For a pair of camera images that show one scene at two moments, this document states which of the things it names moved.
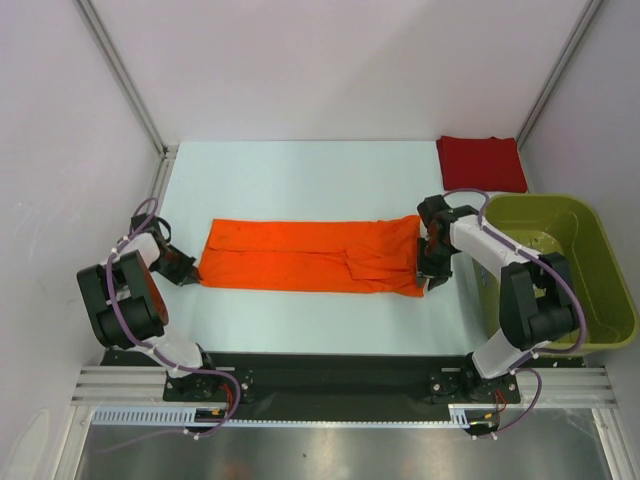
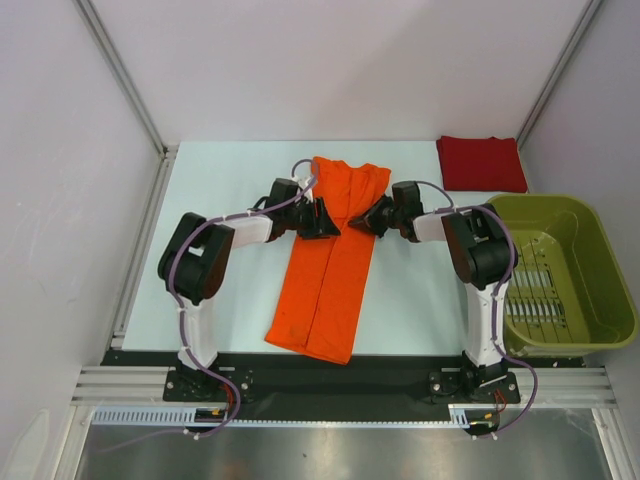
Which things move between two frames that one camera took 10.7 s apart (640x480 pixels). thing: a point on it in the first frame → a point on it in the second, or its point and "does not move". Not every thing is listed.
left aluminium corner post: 167,152 does not move
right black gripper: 435,258 → 377,216
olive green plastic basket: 572,231 does not move
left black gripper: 187,273 → 320,227
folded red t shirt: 482,164 does not move
